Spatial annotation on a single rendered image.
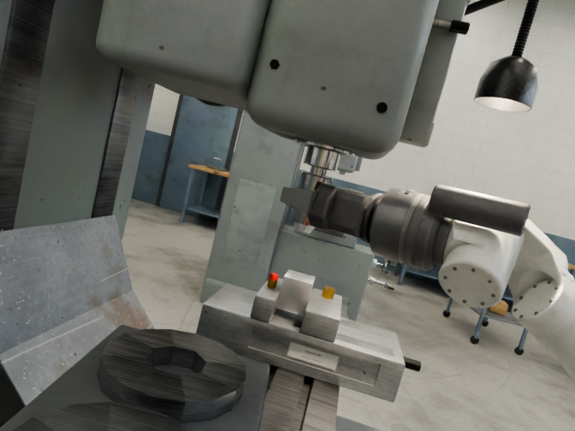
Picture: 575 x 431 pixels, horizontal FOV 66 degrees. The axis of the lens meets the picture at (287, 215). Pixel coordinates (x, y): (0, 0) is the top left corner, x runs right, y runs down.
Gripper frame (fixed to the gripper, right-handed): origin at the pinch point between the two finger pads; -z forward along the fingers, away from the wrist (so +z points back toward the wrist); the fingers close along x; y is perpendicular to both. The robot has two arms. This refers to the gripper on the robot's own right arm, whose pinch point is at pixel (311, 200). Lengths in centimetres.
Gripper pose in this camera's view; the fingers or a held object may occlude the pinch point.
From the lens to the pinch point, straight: 61.7
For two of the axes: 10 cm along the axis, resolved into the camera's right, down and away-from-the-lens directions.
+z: 8.2, 2.6, -5.1
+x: -5.2, -0.3, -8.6
